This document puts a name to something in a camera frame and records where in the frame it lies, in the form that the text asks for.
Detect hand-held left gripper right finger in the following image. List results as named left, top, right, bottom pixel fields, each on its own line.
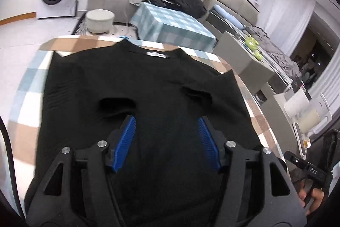
left=197, top=116, right=307, bottom=227

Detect light blue pillow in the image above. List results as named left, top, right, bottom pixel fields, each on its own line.
left=212, top=4, right=245, bottom=30

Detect brown blue plaid blanket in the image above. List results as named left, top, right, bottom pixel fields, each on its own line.
left=7, top=36, right=287, bottom=217

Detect white curtain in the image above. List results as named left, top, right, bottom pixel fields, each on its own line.
left=262, top=0, right=316, bottom=57

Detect round white stool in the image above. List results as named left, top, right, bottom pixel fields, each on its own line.
left=85, top=9, right=115, bottom=34

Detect beige sofa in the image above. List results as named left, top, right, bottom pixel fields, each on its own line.
left=89, top=0, right=259, bottom=31

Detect teal checkered tablecloth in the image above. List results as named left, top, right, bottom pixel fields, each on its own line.
left=129, top=2, right=217, bottom=53

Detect grey bedding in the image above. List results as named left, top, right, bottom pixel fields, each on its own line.
left=243, top=25, right=302, bottom=82

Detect black cable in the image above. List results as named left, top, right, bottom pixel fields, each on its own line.
left=0, top=113, right=26, bottom=217

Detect white cylinder appliance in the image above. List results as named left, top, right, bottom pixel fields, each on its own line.
left=284, top=89, right=312, bottom=118

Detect person's right hand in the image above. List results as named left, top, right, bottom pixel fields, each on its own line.
left=298, top=184, right=328, bottom=216

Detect black knit sweater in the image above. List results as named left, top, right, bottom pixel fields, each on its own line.
left=24, top=39, right=262, bottom=227

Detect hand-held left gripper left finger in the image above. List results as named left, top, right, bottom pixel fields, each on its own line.
left=25, top=115, right=137, bottom=227

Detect grey cabinet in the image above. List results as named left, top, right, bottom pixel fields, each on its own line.
left=214, top=30, right=276, bottom=96

